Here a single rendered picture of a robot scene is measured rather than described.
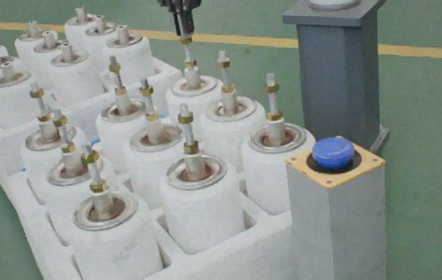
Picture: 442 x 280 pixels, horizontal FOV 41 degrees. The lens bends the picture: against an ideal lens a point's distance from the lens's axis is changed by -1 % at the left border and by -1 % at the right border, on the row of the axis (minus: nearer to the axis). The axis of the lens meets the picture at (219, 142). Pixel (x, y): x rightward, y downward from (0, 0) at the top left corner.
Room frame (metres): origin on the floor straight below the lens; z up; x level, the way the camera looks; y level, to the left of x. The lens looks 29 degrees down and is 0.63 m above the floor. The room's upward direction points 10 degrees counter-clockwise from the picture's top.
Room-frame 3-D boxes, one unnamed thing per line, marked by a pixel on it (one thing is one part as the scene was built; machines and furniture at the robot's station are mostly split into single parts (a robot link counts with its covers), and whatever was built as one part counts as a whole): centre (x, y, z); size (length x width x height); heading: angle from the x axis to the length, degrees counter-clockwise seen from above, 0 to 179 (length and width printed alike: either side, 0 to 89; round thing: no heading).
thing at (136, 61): (1.18, 0.15, 0.16); 0.10 x 0.10 x 0.18
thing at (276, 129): (0.67, -0.07, 0.26); 0.02 x 0.02 x 0.03
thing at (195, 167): (0.62, 0.03, 0.26); 0.02 x 0.02 x 0.03
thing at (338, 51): (1.04, -0.25, 0.15); 0.15 x 0.15 x 0.30; 54
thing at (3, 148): (1.23, 0.31, 0.09); 0.39 x 0.39 x 0.18; 28
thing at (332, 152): (0.50, -0.11, 0.32); 0.04 x 0.04 x 0.02
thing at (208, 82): (0.89, 0.02, 0.25); 0.08 x 0.08 x 0.01
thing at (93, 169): (0.57, 0.14, 0.30); 0.01 x 0.01 x 0.08; 7
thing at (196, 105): (0.89, 0.02, 0.16); 0.10 x 0.10 x 0.18
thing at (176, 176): (0.62, 0.03, 0.25); 0.08 x 0.08 x 0.01
